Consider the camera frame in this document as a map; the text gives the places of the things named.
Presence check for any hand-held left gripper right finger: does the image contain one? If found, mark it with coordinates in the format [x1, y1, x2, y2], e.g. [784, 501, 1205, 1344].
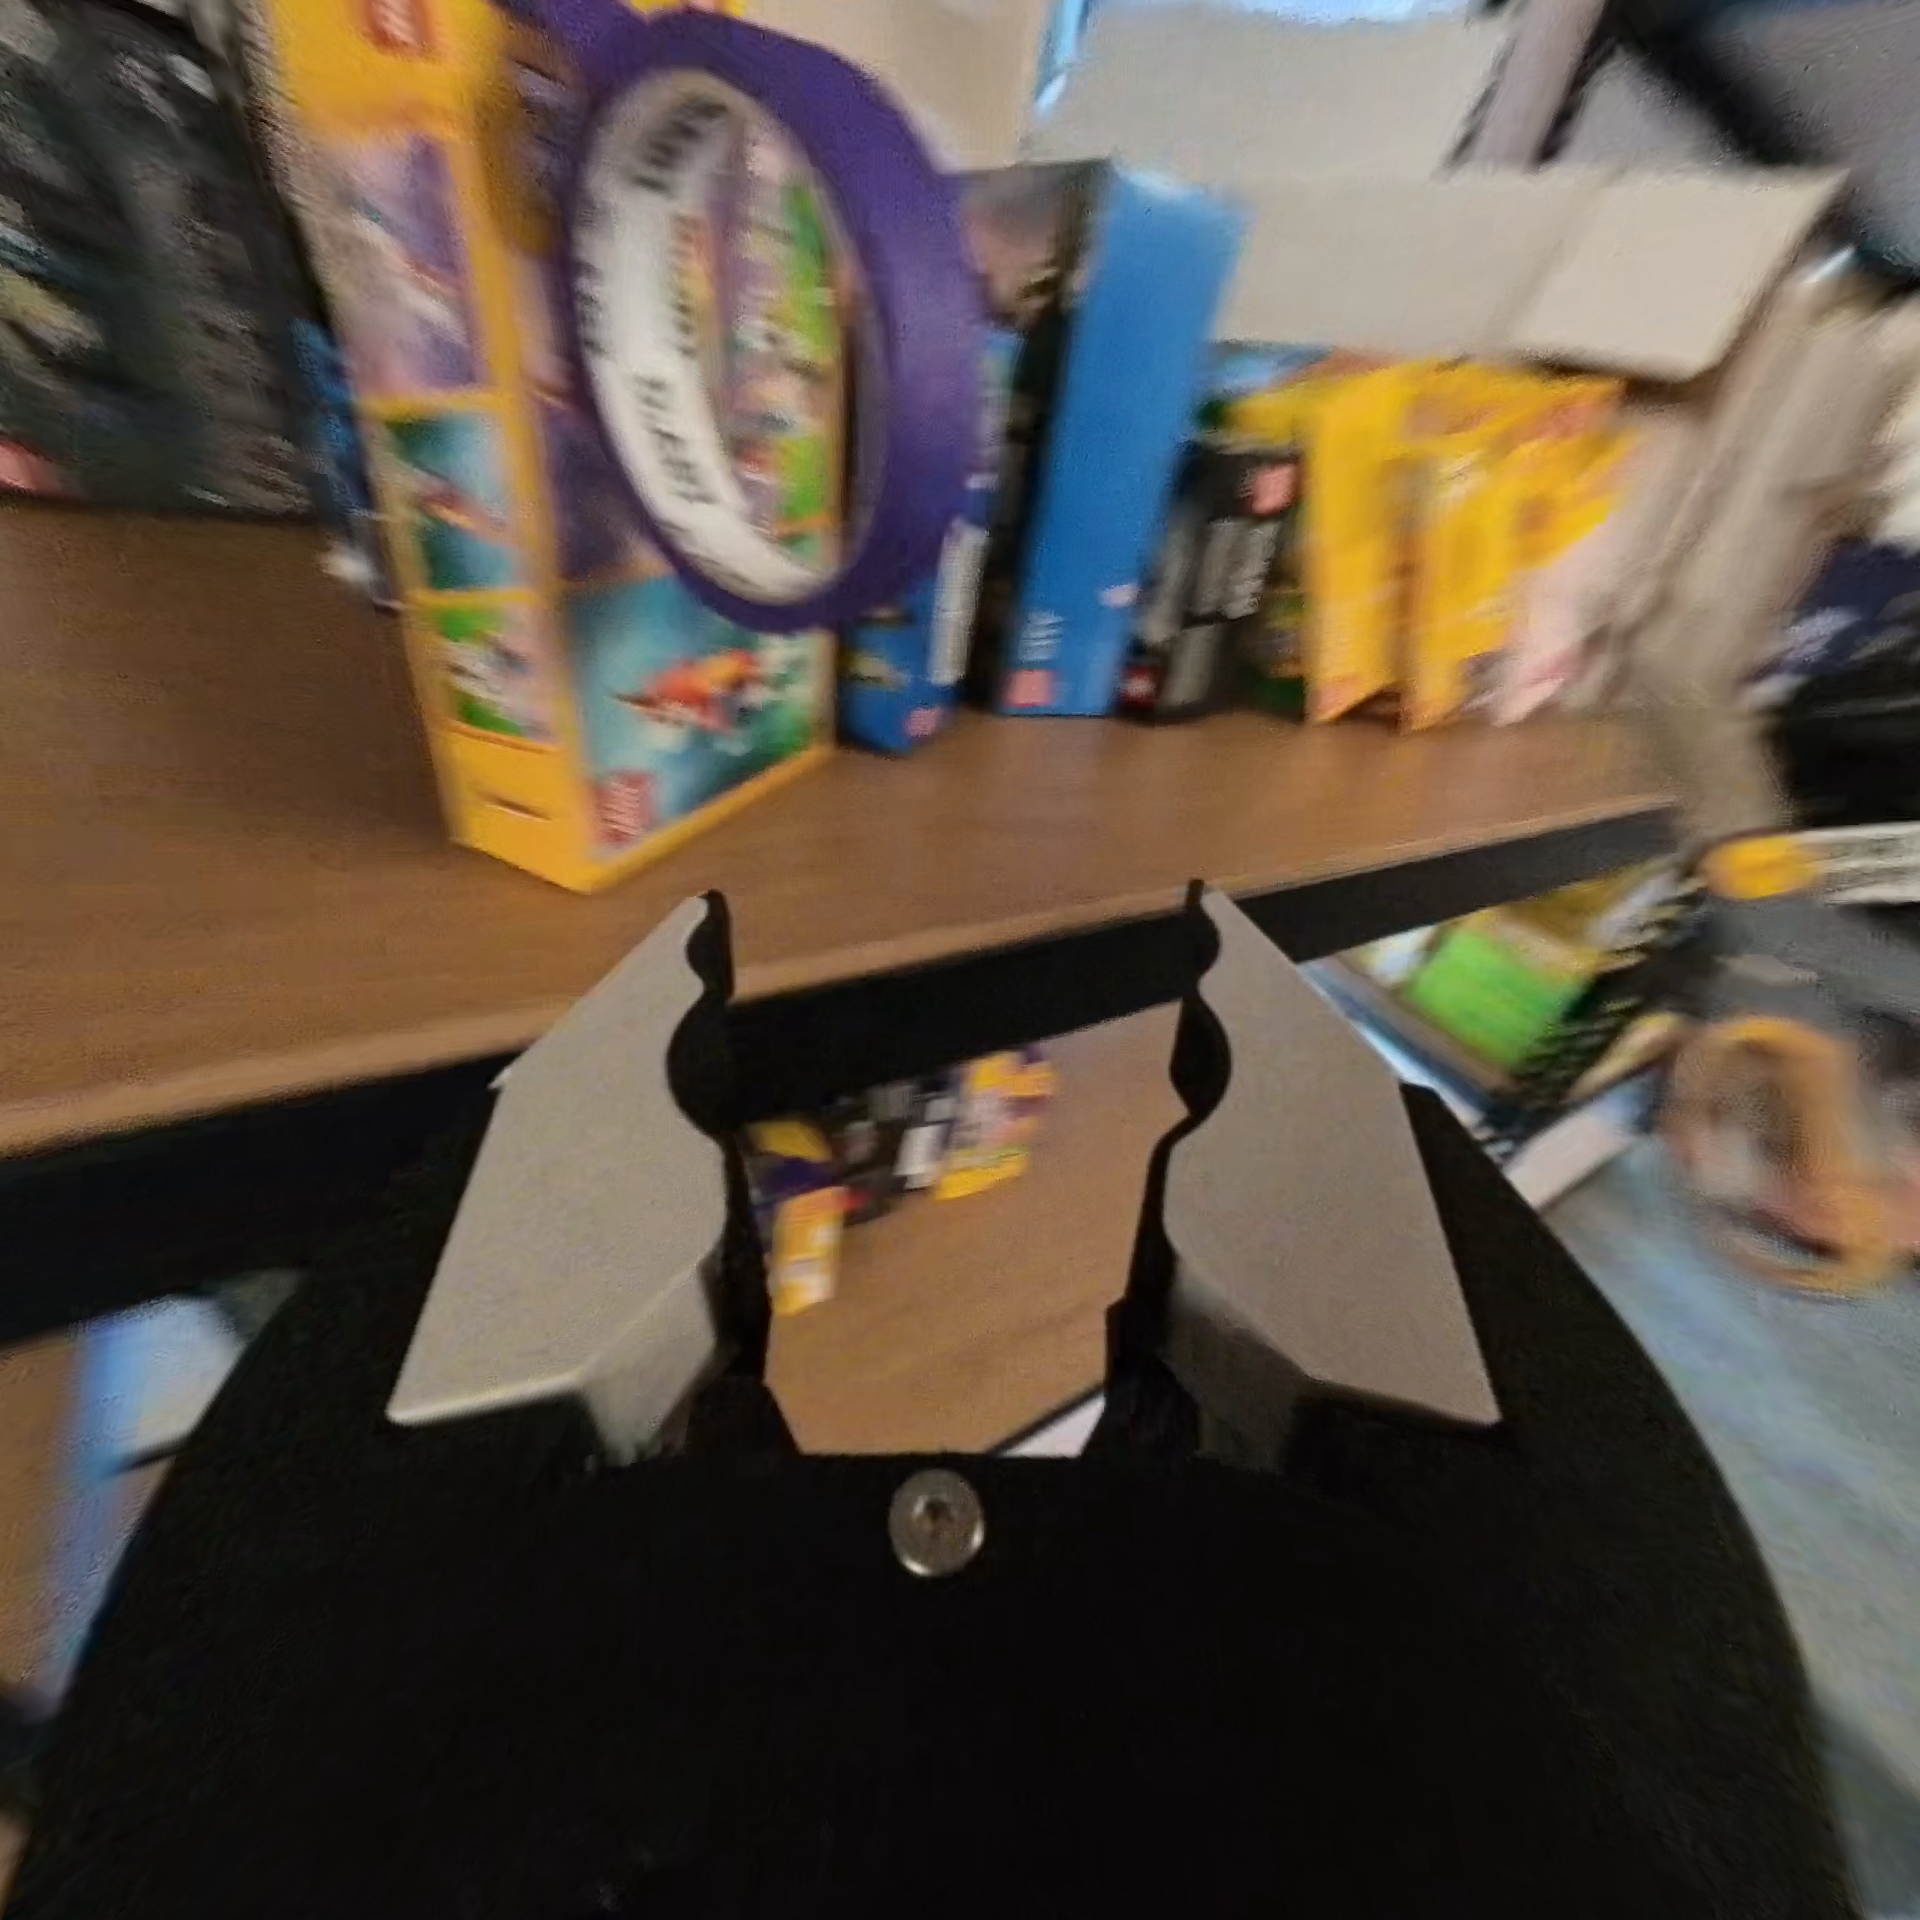
[1105, 880, 1503, 1469]

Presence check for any black race car toy box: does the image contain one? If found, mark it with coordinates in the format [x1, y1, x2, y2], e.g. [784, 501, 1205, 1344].
[1117, 435, 1309, 725]

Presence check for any lower wooden shelf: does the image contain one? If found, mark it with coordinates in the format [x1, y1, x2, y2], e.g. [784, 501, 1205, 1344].
[735, 1020, 1203, 1461]

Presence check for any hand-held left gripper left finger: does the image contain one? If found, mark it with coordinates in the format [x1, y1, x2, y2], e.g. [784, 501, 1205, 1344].
[384, 891, 775, 1467]

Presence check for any tan shoe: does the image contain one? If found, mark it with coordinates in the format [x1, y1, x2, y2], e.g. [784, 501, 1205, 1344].
[1656, 1018, 1920, 1298]

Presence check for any small yellow green box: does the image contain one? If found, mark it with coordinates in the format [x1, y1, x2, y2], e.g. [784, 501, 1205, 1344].
[931, 1048, 1060, 1203]

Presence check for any purple masking tape roll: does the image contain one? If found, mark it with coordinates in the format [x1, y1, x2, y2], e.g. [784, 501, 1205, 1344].
[502, 0, 990, 635]

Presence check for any open white cardboard box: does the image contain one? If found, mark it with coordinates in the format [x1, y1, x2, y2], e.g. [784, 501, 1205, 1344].
[1211, 163, 1848, 389]

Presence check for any large blue toy box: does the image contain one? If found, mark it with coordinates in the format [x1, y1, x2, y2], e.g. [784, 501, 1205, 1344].
[960, 163, 1251, 722]

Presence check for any bright green toy box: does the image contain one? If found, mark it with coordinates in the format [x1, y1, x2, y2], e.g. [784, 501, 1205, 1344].
[1395, 897, 1600, 1070]

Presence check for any yellow unicorn toy box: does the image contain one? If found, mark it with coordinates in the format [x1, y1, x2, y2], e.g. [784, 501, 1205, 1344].
[259, 0, 841, 897]

